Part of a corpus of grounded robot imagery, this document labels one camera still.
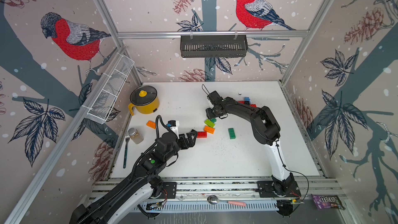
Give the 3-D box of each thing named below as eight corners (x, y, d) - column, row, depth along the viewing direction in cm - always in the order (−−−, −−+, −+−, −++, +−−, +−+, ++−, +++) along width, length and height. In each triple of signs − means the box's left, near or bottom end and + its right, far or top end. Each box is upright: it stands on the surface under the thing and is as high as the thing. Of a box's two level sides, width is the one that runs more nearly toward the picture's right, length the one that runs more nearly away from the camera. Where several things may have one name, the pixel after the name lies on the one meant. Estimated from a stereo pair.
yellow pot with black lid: (133, 116, 104) (125, 104, 94) (140, 97, 115) (133, 85, 105) (158, 116, 104) (153, 104, 94) (162, 97, 115) (158, 85, 105)
